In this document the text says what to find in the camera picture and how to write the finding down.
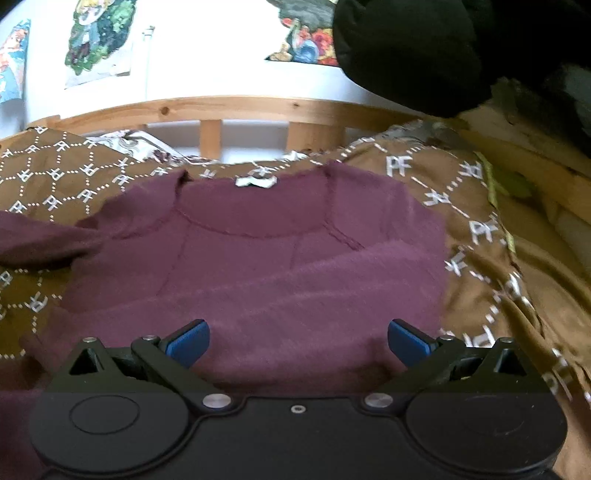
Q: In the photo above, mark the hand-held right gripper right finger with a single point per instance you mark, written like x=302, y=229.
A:
x=408, y=344

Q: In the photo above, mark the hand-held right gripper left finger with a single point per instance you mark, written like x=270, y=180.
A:
x=187, y=344

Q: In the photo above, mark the maroon knit sweater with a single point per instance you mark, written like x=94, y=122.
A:
x=277, y=286

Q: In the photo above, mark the brown patterned blanket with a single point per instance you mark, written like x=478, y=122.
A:
x=51, y=184

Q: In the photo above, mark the black cloth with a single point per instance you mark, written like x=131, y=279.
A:
x=406, y=46

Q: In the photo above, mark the green cartoon figure wall poster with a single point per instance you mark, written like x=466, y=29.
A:
x=99, y=41

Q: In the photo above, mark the dark colourful wall poster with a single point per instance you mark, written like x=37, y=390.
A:
x=307, y=41

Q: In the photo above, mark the orange and blue wall poster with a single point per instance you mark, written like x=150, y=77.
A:
x=11, y=64

